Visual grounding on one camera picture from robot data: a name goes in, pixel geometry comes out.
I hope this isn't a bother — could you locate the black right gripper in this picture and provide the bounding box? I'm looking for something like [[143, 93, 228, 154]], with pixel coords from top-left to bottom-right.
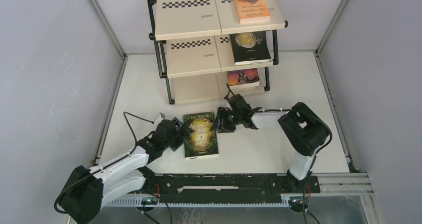
[[210, 107, 242, 134]]

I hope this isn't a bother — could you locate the green garden cover book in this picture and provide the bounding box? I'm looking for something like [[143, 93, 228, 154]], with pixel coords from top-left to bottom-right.
[[183, 112, 219, 159]]

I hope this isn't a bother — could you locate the Jane Eyre blue book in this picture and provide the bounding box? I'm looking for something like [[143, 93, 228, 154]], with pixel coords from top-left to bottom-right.
[[227, 68, 260, 90]]

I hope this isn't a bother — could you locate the dark black-green book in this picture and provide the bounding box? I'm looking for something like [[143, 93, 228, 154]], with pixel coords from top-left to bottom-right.
[[229, 31, 272, 65]]

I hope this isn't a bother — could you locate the orange paperback book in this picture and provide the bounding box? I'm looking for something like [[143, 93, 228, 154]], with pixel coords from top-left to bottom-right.
[[234, 0, 271, 24]]

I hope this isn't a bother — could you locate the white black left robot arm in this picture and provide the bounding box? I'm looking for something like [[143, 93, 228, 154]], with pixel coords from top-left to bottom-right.
[[53, 114, 193, 224]]

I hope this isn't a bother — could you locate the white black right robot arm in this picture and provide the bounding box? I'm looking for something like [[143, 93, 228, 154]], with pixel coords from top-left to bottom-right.
[[211, 94, 333, 192]]

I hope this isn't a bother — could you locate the cream three-tier shelf rack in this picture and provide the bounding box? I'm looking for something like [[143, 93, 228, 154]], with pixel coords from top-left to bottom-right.
[[147, 0, 288, 105]]

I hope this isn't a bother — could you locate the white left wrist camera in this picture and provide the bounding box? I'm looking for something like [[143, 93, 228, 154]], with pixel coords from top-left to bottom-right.
[[154, 112, 166, 124]]

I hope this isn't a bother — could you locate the black mounting base rail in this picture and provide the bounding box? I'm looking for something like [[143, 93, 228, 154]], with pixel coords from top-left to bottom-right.
[[123, 165, 321, 205]]

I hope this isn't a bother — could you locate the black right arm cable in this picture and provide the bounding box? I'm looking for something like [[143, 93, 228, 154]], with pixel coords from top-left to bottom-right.
[[224, 83, 333, 217]]

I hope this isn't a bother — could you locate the black left camera cable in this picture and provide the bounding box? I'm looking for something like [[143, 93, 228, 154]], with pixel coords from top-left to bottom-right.
[[53, 112, 156, 214]]

